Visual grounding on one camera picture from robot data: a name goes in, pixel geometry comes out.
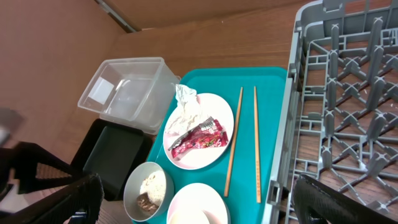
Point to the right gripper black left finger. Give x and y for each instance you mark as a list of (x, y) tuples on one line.
[(79, 202)]

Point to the teal serving tray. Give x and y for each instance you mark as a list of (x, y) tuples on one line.
[(227, 82)]

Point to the grey dishwasher rack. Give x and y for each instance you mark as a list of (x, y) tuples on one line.
[(339, 113)]

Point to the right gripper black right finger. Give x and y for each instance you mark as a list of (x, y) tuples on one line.
[(314, 202)]

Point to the wooden chopstick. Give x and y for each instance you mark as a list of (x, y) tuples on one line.
[(257, 149), (233, 145)]

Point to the red snack wrapper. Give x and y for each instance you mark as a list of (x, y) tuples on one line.
[(208, 134)]

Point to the white rice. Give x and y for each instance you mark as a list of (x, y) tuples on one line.
[(155, 187)]

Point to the clear plastic bin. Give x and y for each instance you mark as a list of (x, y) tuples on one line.
[(134, 92)]

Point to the black tray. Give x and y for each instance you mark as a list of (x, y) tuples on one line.
[(112, 151)]

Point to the grey bowl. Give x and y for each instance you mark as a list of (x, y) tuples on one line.
[(132, 191)]

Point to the white cup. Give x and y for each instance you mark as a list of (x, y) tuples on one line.
[(191, 216)]

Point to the right wooden chopstick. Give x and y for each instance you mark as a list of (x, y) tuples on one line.
[(257, 149)]

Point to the brown food piece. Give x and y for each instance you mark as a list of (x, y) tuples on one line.
[(144, 203)]

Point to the left wooden chopstick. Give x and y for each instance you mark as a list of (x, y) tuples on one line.
[(233, 145)]

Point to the large pink plate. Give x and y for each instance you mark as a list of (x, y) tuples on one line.
[(216, 107)]

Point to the white tissue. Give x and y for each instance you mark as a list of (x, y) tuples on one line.
[(188, 112)]

